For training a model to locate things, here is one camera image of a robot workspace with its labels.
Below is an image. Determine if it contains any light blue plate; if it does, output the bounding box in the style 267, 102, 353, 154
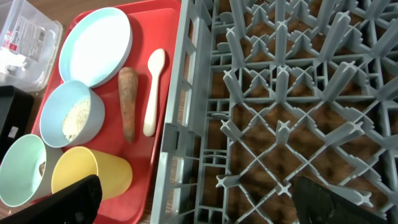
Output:
58, 7, 133, 88

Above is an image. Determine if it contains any white rice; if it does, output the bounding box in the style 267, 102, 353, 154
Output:
62, 98, 91, 142

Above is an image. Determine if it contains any mint green bowl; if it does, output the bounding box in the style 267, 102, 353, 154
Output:
1, 134, 63, 207

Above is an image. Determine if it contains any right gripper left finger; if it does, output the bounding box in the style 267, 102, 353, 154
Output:
1, 174, 103, 224

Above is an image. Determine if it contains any white tissue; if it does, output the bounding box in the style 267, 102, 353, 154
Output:
1, 47, 27, 74

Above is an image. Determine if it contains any yellow plastic cup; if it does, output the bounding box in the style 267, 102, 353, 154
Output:
51, 146, 132, 200

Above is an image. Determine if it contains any black plastic bin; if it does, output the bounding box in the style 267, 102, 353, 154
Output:
0, 85, 34, 160

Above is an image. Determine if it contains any brown food scrap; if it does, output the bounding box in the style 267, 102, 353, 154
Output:
39, 162, 45, 177

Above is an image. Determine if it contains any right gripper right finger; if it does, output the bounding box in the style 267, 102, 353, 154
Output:
292, 176, 387, 224

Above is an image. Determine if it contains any brown carrot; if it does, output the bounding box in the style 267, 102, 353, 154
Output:
118, 67, 138, 143

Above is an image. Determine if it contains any clear plastic bin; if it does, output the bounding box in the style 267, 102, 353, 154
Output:
1, 0, 63, 92

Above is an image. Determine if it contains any white plastic spoon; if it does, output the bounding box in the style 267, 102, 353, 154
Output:
143, 49, 165, 137

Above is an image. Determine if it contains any grey dishwasher rack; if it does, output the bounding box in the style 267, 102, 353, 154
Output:
150, 0, 397, 223

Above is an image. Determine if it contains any light blue bowl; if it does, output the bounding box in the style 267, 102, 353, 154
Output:
40, 80, 105, 147

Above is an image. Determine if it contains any red serving tray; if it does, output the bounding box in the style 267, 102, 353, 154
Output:
85, 0, 181, 223

